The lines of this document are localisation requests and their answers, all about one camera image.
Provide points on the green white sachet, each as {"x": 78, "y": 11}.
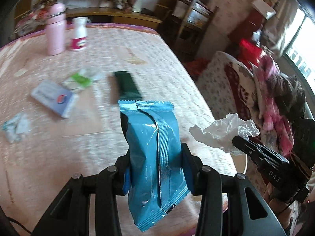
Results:
{"x": 81, "y": 80}

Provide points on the white plastic wrapper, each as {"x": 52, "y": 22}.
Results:
{"x": 221, "y": 132}

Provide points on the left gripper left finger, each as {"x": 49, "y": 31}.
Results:
{"x": 127, "y": 172}

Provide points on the dark green wrapper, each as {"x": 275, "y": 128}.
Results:
{"x": 126, "y": 86}

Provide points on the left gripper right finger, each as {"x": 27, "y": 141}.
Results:
{"x": 189, "y": 168}

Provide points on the pale blue wrapper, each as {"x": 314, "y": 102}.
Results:
{"x": 16, "y": 128}

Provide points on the pink water bottle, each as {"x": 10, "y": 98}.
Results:
{"x": 55, "y": 29}

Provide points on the pink quilted table cover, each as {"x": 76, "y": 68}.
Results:
{"x": 34, "y": 170}

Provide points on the pink floral covered mattress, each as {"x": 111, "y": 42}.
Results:
{"x": 229, "y": 14}

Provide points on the blue snack packet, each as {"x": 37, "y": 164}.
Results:
{"x": 156, "y": 182}

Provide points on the sofa with floral cover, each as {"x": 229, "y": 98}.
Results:
{"x": 228, "y": 86}

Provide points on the wooden shelf chair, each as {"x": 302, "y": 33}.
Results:
{"x": 191, "y": 19}

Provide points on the wooden tv cabinet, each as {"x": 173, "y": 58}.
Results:
{"x": 108, "y": 15}

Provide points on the white round trash bin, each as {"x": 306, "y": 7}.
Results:
{"x": 240, "y": 162}

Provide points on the pink polka dot blanket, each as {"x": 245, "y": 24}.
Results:
{"x": 269, "y": 112}

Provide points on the red cushion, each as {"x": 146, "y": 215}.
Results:
{"x": 249, "y": 54}

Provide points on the white pill bottle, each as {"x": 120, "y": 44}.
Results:
{"x": 79, "y": 33}

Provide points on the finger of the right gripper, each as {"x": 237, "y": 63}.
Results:
{"x": 250, "y": 148}

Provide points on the dark brown jacket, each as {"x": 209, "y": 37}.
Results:
{"x": 288, "y": 95}

